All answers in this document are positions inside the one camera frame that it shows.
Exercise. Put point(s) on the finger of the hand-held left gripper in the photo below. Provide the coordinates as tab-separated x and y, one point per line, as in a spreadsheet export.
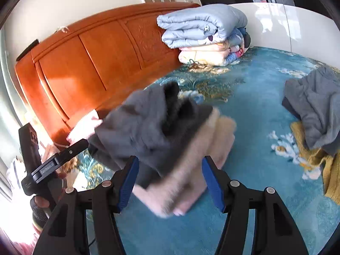
73	151

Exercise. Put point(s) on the blue floral folded quilt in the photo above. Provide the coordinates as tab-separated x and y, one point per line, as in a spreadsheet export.
235	41

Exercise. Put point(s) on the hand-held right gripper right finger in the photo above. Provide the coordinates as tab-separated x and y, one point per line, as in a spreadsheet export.
213	184

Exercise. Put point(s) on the cream pink folded quilt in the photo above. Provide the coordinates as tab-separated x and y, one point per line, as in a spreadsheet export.
204	54

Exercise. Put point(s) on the beige fluffy garment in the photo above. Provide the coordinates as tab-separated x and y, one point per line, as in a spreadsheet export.
207	148

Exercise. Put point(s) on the dark grey fleece-lined garment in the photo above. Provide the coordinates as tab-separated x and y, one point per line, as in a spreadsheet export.
143	132

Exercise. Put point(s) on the light blue folded quilt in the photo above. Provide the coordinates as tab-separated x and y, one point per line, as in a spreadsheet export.
196	24

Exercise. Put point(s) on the dark mesh-topped object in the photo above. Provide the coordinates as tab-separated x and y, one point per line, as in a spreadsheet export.
39	216

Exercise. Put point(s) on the yellow knit sweater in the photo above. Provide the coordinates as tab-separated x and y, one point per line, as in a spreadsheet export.
325	172

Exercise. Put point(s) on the white and black wardrobe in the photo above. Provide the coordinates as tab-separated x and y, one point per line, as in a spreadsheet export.
292	24

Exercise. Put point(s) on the person's left hand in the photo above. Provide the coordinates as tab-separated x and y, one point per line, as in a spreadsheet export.
41	202

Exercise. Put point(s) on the orange wooden headboard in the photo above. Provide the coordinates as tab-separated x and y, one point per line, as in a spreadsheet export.
93	63

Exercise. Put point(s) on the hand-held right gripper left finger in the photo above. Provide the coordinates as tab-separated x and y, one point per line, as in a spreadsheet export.
127	184

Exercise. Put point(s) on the light grey sweatshirt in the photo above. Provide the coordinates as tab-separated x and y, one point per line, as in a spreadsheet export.
316	106

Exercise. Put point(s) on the dark cloth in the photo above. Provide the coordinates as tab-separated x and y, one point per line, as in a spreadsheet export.
247	39

